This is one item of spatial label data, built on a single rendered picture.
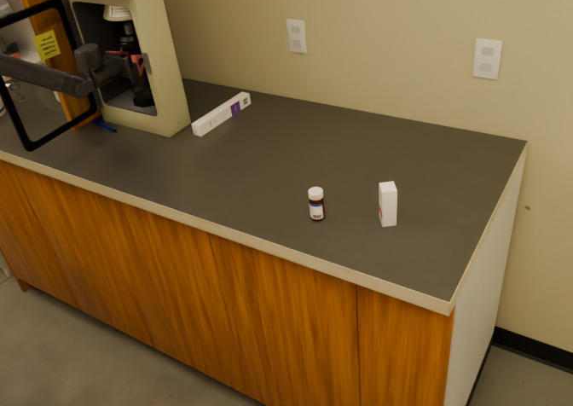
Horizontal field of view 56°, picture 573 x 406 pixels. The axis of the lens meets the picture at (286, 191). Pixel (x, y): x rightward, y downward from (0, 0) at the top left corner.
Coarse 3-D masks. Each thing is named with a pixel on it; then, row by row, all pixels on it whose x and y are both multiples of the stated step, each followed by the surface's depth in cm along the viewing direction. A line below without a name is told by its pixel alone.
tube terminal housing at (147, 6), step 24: (72, 0) 169; (96, 0) 163; (120, 0) 158; (144, 0) 158; (144, 24) 160; (168, 24) 168; (144, 48) 163; (168, 48) 170; (168, 72) 173; (168, 96) 176; (120, 120) 190; (144, 120) 183; (168, 120) 178
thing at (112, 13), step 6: (108, 6) 166; (114, 6) 165; (120, 6) 164; (108, 12) 166; (114, 12) 165; (120, 12) 165; (126, 12) 165; (108, 18) 167; (114, 18) 166; (120, 18) 165; (126, 18) 165
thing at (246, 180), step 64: (0, 128) 200; (128, 128) 190; (256, 128) 180; (320, 128) 176; (384, 128) 172; (448, 128) 168; (128, 192) 157; (192, 192) 154; (256, 192) 151; (448, 192) 142; (320, 256) 127; (384, 256) 125; (448, 256) 123
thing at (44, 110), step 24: (48, 0) 165; (24, 24) 160; (48, 24) 167; (0, 48) 156; (24, 48) 162; (48, 48) 169; (72, 72) 179; (24, 96) 166; (48, 96) 173; (72, 96) 181; (24, 120) 167; (48, 120) 175
